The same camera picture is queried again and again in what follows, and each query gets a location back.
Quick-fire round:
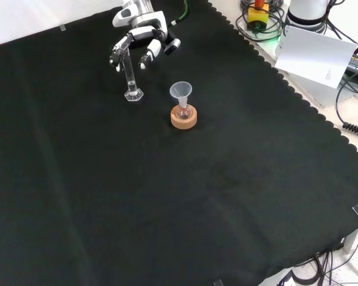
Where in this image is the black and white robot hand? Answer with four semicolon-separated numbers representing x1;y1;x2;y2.
109;8;170;73

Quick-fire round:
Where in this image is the clear plastic funnel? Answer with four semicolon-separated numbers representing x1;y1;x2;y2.
169;81;193;108

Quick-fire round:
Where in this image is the black bench cloth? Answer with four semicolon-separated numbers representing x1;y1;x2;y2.
0;0;358;286

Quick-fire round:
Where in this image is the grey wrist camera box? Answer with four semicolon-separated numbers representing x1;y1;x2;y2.
163;38;183;56

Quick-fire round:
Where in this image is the green cable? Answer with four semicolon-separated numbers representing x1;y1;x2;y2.
166;0;190;29

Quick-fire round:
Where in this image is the pale white board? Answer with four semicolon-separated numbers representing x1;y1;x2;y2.
274;24;358;89

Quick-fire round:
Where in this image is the small round-bottom glass flask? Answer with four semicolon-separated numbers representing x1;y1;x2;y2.
175;102;193;121

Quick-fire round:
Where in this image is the clear glass graduated cylinder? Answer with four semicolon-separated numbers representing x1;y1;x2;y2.
124;49;145;103

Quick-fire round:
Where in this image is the black cable bundle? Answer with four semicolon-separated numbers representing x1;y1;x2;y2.
234;0;288;42

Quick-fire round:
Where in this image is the yellow stop button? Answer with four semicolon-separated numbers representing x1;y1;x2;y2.
247;0;270;32

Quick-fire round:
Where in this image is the cork ring stand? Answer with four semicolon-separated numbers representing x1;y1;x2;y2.
169;105;199;130

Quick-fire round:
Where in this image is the black coiled cable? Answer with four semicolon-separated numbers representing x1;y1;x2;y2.
335;79;358;138

